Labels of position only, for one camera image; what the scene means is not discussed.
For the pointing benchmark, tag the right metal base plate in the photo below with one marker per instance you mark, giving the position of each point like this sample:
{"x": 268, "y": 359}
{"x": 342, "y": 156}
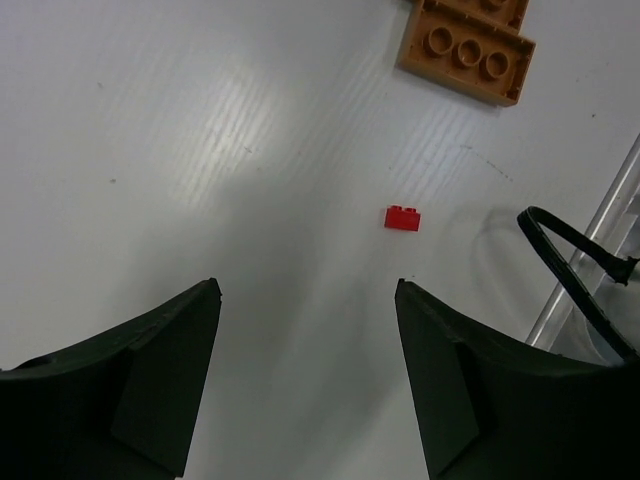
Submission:
{"x": 593, "y": 313}

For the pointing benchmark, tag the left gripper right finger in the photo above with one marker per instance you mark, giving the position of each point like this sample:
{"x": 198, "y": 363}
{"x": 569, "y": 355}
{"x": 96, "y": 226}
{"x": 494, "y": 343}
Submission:
{"x": 490, "y": 406}

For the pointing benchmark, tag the orange lego plate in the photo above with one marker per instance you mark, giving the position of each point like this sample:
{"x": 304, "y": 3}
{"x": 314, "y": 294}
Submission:
{"x": 447, "y": 44}
{"x": 509, "y": 13}

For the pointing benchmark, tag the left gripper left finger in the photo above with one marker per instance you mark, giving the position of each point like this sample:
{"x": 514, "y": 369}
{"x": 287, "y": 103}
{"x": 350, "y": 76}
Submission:
{"x": 121, "y": 404}

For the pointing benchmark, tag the small red two-stud lego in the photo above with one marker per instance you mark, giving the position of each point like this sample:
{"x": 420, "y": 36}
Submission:
{"x": 402, "y": 218}

